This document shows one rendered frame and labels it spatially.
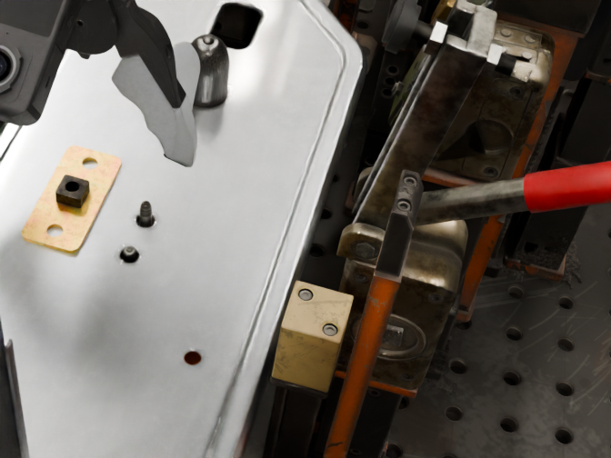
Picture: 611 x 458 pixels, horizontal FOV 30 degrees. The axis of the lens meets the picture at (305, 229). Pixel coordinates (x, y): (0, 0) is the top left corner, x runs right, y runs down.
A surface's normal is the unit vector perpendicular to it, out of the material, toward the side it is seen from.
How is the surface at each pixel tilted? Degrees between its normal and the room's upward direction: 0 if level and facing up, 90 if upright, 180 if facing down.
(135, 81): 90
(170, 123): 90
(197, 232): 0
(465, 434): 0
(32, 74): 31
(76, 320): 0
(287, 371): 90
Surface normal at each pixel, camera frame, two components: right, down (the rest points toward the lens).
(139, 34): -0.25, 0.73
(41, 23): 0.01, -0.14
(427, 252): 0.12, -0.63
